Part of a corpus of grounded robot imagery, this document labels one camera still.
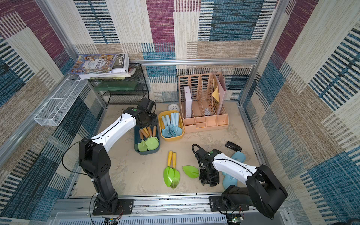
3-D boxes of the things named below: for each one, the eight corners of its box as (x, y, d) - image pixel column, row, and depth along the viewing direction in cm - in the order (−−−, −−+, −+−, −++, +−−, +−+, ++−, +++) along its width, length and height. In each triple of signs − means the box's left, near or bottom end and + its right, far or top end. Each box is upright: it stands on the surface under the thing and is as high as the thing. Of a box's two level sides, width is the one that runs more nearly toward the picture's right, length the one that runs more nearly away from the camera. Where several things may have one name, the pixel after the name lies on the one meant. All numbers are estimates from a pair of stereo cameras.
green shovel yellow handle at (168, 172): (162, 186, 81) (162, 185, 79) (165, 152, 95) (165, 150, 93) (173, 186, 81) (172, 185, 79) (174, 152, 95) (174, 150, 93)
